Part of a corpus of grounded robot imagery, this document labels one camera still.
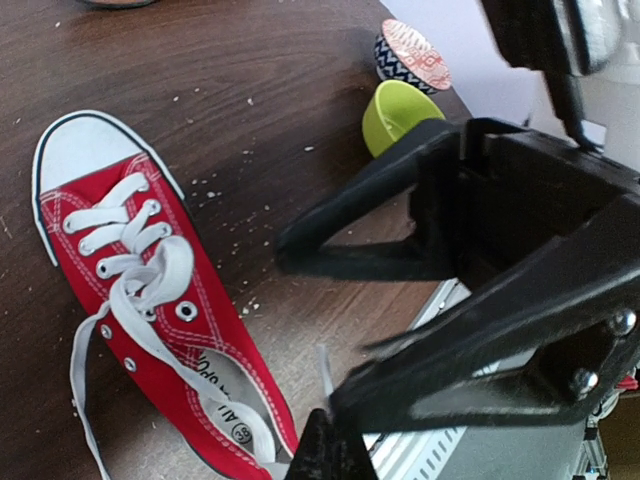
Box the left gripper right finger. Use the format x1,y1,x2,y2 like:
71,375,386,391
287,194,639,479

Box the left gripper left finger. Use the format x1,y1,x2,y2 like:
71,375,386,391
274,119,462,282

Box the lime green bowl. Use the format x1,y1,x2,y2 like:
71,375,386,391
362,80,446,158

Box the upturned shoe orange sole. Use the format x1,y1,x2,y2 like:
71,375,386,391
83,0,155,9

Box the red canvas sneaker white laces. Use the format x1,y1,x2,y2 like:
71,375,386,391
32,110,299,479

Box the red patterned bowl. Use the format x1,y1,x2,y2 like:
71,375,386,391
374,19,453,95

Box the front aluminium rail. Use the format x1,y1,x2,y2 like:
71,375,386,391
362,277,616,480

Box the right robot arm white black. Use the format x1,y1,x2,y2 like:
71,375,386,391
482,1,639,168

